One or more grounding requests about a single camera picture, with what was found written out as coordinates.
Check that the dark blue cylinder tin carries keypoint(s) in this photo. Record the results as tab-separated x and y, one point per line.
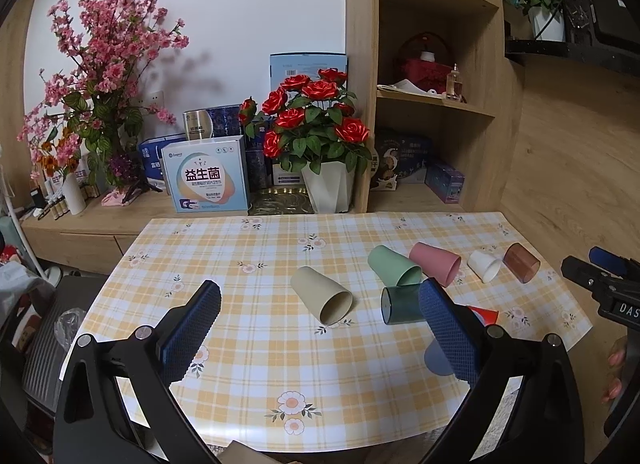
255	169

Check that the brown translucent cup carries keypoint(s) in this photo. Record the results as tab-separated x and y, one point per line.
517	256

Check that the pink cup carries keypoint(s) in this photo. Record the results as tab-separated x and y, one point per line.
432	259

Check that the yellow plaid floral tablecloth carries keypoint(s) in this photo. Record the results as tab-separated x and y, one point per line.
280	354

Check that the beige cup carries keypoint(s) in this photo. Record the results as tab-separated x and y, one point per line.
315	291

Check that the white faceted flower pot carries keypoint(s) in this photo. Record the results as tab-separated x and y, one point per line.
327	189

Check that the row of small bottles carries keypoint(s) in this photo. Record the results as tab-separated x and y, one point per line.
55	206

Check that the dark teal translucent cup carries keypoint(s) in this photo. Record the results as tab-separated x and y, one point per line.
400	304

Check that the black ribbed case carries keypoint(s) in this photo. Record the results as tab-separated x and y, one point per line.
50	344

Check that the green cup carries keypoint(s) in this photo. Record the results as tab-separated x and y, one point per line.
387	261

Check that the light blue flat box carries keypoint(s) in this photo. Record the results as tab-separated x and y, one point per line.
295	64

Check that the white stand pole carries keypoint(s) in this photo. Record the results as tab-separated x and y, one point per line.
17	229

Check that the dark blue cartoon box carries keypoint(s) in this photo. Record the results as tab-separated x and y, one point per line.
402	157

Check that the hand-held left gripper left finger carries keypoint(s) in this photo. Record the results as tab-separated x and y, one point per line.
192	331

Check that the blue and white box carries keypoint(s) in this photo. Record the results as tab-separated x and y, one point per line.
150	164

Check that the pink blossom flower arrangement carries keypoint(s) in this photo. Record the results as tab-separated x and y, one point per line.
110	44

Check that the red basket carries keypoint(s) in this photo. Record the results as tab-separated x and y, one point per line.
425	72

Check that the red rose plant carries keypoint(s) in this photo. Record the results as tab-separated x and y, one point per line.
310	119

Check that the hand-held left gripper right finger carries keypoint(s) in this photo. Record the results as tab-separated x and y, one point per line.
450	334

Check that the white wall socket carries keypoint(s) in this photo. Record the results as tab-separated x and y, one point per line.
156	97

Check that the wooden shelf unit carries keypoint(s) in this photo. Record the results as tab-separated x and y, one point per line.
362	44

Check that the pink cloth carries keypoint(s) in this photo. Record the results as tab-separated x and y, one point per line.
115	199

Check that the black appliance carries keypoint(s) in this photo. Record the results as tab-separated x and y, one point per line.
600	24

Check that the red cup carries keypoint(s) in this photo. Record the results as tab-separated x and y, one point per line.
487	315

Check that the small white cup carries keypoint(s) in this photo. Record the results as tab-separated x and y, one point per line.
482	263

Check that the dark blue patterned box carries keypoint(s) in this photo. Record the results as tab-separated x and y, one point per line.
227	122

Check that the grey-blue cup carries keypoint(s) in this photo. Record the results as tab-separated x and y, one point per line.
435	359

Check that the purple and blue box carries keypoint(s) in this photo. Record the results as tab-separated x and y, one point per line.
445	182

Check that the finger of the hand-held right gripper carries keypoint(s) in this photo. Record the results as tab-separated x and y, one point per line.
580	271
607	257

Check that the glass perfume bottle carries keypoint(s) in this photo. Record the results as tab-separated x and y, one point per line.
454	84

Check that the clear plastic bag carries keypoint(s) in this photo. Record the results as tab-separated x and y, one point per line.
70	326

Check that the white and teal box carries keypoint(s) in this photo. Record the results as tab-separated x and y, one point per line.
207	174

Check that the white round flower pot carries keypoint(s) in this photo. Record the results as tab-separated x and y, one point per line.
547	24

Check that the person's right hand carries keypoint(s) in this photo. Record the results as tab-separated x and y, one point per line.
617	359

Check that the white cylindrical vase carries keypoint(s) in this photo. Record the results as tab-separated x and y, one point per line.
73	194

